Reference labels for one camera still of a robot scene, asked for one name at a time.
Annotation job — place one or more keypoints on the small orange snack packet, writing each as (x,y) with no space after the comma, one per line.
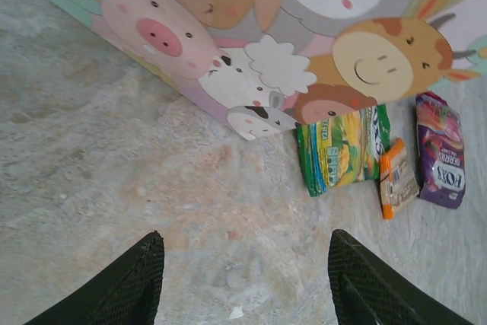
(399,180)

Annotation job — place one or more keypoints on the green Fox's candy packet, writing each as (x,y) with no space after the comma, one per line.
(342,150)

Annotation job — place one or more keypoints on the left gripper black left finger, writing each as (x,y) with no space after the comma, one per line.
(125,287)

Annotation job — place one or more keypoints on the paper bag with cartoon animals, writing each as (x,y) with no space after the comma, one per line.
(304,16)

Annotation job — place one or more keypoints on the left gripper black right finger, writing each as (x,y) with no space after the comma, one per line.
(354,275)

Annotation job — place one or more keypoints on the purple Fox's berries candy packet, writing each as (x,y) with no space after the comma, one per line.
(441,150)

